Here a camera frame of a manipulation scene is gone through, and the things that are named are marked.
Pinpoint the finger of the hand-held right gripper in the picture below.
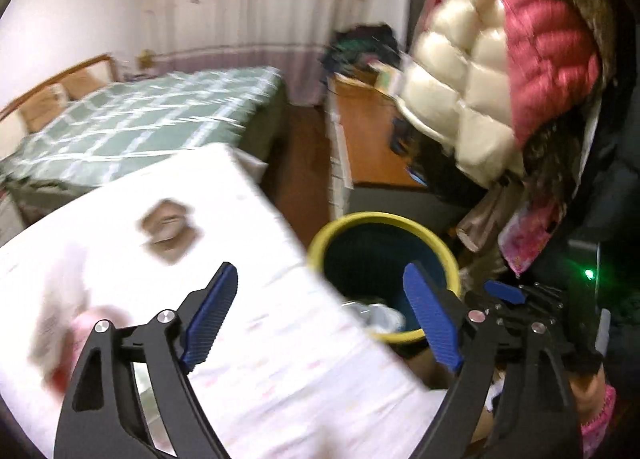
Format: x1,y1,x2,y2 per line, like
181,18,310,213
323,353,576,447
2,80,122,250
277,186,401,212
484,280,568,327

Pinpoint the cream puffer jacket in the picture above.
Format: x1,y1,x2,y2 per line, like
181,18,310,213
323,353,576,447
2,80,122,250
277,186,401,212
395,0,526,187

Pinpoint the brown pillow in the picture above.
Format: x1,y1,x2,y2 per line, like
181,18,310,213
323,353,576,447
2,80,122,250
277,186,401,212
20,86,68,132
62,70,108,100

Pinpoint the black television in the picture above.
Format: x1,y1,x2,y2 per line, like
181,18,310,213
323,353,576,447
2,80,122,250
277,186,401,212
407,0,436,60

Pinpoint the person's right forearm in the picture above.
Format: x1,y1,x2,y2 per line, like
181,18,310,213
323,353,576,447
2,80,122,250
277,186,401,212
570,379,618,459

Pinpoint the dark clothes pile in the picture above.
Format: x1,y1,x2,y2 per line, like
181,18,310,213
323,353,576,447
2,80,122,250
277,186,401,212
320,24,408,84

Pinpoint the wooden bed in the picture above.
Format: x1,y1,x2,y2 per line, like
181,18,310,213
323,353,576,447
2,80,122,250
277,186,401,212
0,54,291,230

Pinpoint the clear plastic wrapper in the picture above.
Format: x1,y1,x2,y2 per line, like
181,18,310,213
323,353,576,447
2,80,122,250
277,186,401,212
340,299,407,337

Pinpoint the red puffer jacket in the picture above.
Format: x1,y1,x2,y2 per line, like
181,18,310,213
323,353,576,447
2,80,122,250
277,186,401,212
435,0,606,150

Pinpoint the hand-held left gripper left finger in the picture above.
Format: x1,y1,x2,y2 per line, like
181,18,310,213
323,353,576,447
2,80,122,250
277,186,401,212
52,261,240,459

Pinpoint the pink white curtain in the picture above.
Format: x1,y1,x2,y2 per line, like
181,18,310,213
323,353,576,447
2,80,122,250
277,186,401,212
135,0,406,107

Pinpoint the wooden desk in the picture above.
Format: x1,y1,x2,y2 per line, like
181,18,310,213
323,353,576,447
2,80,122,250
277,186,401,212
325,74,431,220

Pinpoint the yellow rimmed dark bin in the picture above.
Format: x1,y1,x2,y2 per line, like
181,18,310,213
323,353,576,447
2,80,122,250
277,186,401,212
306,211,463,345

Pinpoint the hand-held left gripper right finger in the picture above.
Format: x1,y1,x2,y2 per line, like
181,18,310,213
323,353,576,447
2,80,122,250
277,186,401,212
402,261,583,459

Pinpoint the spotted white tablecloth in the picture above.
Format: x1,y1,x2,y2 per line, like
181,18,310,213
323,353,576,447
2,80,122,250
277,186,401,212
0,143,451,459

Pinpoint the pink floral cloth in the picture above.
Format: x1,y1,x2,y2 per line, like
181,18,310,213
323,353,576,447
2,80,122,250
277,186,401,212
497,194,568,275

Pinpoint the green checked duvet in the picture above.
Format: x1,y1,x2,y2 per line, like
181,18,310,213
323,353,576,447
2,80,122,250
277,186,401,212
0,66,288,194

